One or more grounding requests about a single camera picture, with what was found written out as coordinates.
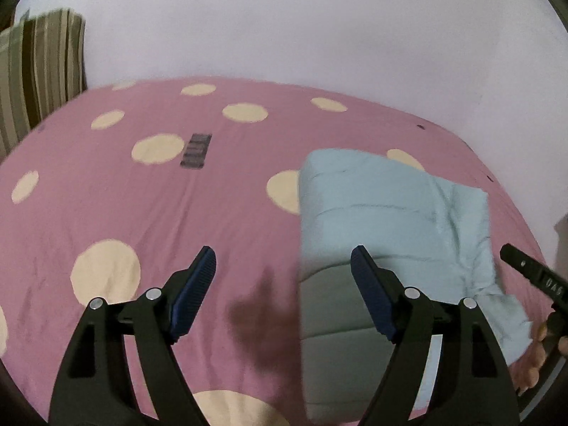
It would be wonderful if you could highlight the striped curtain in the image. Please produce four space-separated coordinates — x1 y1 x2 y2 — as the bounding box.
0 9 87 158

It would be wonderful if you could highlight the right hand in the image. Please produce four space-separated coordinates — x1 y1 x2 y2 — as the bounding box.
515 322 567 396

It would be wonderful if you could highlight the pink polka dot bedsheet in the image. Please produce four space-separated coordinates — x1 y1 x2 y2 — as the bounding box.
1 78 541 425

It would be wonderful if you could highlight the light blue puffer jacket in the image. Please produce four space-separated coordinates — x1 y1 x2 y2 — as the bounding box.
295 147 534 426

